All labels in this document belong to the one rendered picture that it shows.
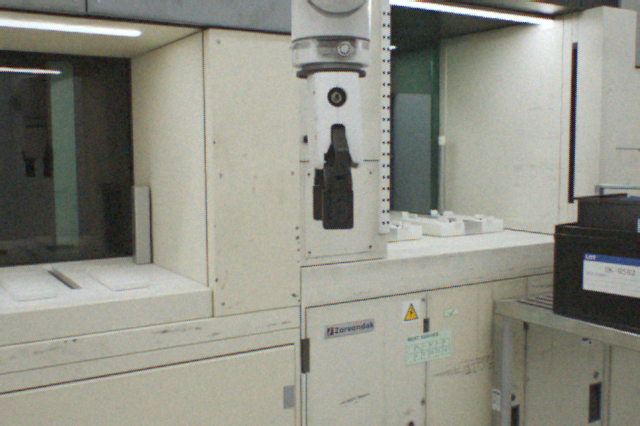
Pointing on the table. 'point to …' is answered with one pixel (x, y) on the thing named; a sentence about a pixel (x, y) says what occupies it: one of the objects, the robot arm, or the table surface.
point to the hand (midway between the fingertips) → (332, 215)
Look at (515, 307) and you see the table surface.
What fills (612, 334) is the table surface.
